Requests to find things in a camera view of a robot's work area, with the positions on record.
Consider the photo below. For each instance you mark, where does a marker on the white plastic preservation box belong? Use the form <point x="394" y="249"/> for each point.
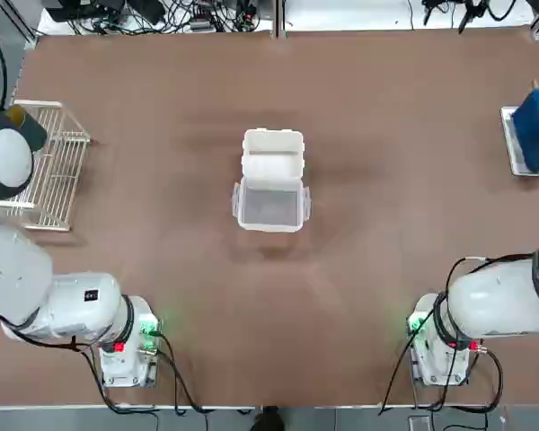
<point x="269" y="152"/>

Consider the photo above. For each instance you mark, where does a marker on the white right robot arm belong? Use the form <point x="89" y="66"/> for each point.
<point x="498" y="301"/>

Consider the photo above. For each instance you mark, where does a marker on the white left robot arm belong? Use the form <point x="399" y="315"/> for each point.
<point x="72" y="305"/>

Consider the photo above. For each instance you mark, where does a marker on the person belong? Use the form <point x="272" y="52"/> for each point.
<point x="267" y="419"/>

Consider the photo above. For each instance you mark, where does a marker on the dark teal mug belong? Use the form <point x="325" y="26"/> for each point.
<point x="33" y="132"/>

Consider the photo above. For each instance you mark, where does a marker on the blue folded cloth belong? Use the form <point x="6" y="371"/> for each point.
<point x="534" y="130"/>

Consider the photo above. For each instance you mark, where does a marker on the aluminium frame post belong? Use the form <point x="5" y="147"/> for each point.
<point x="278" y="18"/>

